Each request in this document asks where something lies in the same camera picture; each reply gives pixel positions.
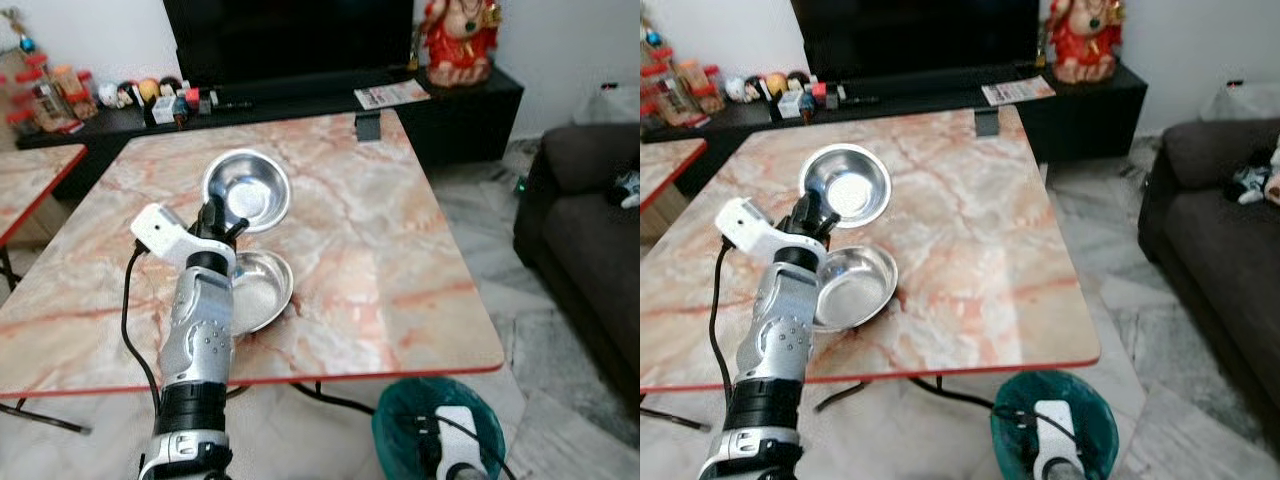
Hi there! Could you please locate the stainless steel bowl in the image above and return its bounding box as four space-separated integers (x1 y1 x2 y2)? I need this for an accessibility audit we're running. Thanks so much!
812 245 899 333
799 143 892 228
202 148 293 234
228 250 295 336

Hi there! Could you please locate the orange snack red-lid jar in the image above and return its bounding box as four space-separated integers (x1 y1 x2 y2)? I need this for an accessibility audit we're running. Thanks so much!
675 60 706 112
52 65 84 120

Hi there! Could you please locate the black television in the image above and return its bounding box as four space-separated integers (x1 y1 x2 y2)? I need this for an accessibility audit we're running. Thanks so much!
790 0 1042 82
163 0 417 89

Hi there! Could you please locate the tall clear red-lid jar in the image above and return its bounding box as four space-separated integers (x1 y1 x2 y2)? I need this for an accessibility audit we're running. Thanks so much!
648 50 679 126
24 55 55 129

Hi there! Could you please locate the printed paper leaflet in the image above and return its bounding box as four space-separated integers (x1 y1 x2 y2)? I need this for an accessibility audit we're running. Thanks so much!
981 76 1058 107
355 80 433 111

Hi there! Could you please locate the dark brown sofa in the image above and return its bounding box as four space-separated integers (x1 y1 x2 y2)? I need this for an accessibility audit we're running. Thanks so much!
513 122 641 403
1138 118 1280 423

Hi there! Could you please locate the white plastic bag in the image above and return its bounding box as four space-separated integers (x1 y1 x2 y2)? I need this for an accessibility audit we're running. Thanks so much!
570 82 641 127
1200 78 1280 124

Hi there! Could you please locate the teal bag-lined bin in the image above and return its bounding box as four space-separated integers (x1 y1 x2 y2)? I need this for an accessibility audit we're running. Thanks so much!
990 370 1122 480
372 377 507 480

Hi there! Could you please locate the black tv console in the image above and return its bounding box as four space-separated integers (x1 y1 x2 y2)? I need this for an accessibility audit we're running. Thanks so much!
15 65 526 173
640 62 1149 167

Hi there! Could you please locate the red seated statue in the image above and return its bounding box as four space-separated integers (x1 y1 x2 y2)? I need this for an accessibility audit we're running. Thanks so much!
1044 0 1127 87
420 0 501 90

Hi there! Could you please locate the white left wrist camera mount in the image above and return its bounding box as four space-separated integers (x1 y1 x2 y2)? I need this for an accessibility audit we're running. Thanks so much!
130 202 237 273
716 196 827 267

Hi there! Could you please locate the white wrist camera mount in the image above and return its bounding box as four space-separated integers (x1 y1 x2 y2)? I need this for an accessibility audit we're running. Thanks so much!
130 202 237 273
1035 400 1082 480
435 405 483 480
716 196 827 267

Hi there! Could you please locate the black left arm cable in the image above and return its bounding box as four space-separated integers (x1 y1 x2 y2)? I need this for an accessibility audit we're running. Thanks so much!
119 245 163 413
707 235 739 393

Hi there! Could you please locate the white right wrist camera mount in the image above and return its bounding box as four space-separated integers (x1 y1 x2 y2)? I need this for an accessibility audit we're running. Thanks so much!
435 405 483 480
1035 400 1082 480

